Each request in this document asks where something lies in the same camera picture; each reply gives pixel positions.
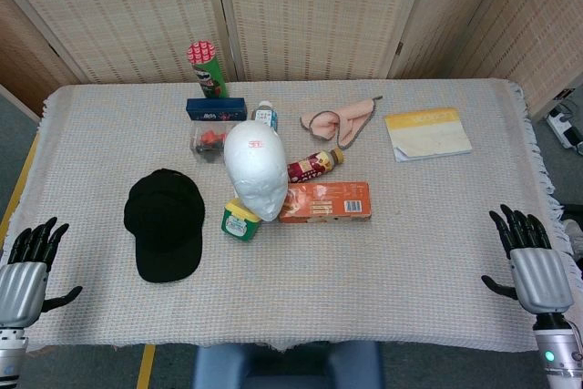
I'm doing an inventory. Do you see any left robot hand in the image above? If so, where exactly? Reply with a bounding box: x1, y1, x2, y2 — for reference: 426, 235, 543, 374
0, 216, 84, 330

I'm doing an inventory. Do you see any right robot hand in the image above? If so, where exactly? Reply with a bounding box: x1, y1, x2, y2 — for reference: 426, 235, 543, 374
481, 204, 575, 315

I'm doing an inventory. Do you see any black baseball cap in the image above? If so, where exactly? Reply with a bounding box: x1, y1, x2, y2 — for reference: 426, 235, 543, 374
123, 169, 206, 284

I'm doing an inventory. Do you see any white foam mannequin head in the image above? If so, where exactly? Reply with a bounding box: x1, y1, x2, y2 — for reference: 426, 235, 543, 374
222, 120, 289, 222

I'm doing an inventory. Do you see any clear bottle with white cap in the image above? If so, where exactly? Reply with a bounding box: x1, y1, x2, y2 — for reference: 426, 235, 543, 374
251, 100, 279, 134

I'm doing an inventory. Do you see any white power strip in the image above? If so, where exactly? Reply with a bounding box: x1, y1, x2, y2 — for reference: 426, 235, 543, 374
545, 87, 583, 156

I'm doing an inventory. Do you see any yellow notepad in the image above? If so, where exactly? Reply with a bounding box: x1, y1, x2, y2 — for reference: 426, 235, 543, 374
384, 107, 474, 164

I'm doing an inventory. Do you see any orange cardboard box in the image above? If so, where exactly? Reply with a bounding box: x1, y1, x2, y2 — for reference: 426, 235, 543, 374
278, 181, 373, 224

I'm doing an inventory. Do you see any white woven tablecloth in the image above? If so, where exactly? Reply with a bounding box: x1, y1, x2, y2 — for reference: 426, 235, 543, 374
0, 77, 576, 354

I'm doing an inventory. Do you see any green jar with yellow lid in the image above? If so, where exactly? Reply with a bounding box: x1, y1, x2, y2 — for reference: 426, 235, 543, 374
220, 198, 263, 243

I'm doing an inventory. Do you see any clear box with red toy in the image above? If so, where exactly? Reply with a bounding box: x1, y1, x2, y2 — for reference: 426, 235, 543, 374
189, 120, 238, 164

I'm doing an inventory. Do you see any brown drink bottle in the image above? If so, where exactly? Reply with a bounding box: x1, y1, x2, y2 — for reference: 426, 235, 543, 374
285, 147, 346, 185

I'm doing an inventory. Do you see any pink cloth with grey trim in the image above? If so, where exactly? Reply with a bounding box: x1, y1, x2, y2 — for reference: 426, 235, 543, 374
299, 95, 384, 150

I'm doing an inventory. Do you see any blue rectangular box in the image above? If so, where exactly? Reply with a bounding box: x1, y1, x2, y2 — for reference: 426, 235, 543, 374
185, 97, 247, 123

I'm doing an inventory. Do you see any green Pringles can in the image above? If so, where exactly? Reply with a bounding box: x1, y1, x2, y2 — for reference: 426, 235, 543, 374
186, 41, 230, 100

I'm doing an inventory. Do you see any woven folding screen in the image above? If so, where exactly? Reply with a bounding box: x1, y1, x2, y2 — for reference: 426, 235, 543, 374
0, 0, 583, 122

